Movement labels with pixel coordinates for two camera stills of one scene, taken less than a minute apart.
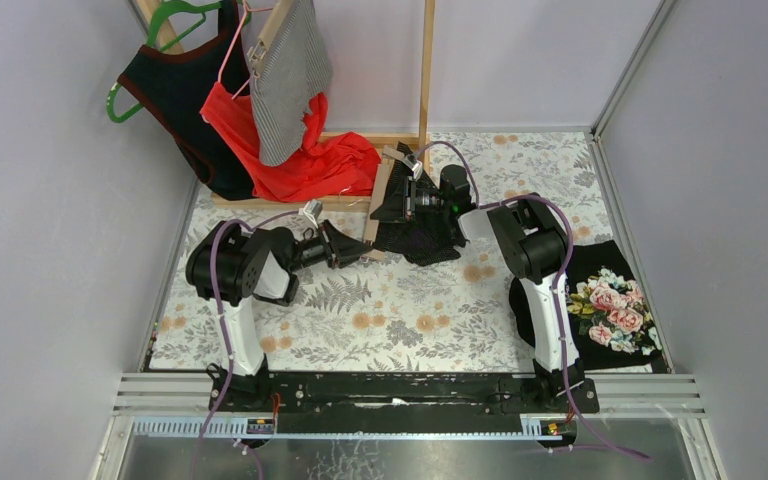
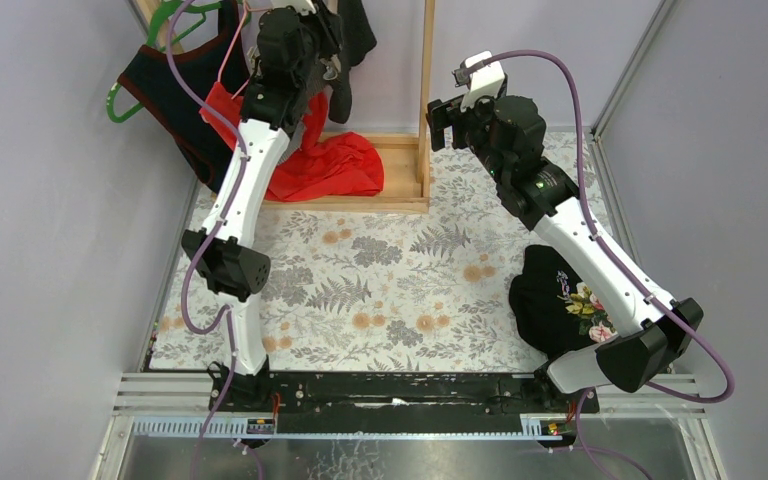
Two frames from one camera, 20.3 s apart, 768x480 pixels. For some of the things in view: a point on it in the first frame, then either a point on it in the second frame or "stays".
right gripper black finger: [394, 207] → [439, 115]
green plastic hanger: [201, 8] stays
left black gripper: [330, 243] → [330, 34]
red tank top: [328, 164] stays
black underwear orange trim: [429, 241] → [359, 39]
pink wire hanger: [255, 74] stays
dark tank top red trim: [176, 85] stays
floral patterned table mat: [373, 313] stays
